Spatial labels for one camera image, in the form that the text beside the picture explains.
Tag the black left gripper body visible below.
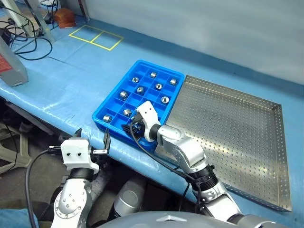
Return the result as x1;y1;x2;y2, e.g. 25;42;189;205
89;146;108;164

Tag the grey robot torso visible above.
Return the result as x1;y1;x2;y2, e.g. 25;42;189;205
96;211;238;228

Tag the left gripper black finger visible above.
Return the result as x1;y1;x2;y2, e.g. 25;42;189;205
103;129;112;151
71;128;83;141

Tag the grey device with red label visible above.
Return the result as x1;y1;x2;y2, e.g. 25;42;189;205
0;35;29;88

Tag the grey metal post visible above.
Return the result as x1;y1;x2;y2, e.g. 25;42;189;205
79;0;92;21

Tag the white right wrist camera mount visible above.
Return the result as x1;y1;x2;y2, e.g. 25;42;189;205
136;100;162;143

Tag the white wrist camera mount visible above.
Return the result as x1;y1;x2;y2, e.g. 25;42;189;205
60;139;100;172
136;100;162;143

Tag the blue compartment tray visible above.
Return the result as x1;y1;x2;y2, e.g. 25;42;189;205
92;59;186;152

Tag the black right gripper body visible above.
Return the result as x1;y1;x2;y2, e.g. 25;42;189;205
130;115;146;138

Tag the blue fabric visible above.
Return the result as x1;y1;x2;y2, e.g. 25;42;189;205
0;208;39;228

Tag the grey metal stand leg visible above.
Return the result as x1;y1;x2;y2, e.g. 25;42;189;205
29;0;56;44

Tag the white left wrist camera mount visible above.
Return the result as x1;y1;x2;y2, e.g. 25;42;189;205
60;139;100;172

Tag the black power cable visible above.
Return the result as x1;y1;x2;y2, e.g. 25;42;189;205
0;4;53;61

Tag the perforated metal tray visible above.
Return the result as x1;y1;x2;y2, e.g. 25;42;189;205
163;75;292;212

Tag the grey rounded shape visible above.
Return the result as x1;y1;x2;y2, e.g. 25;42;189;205
114;178;147;218

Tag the grey metal frame leg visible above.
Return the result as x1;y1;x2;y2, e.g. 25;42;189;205
0;133;33;174

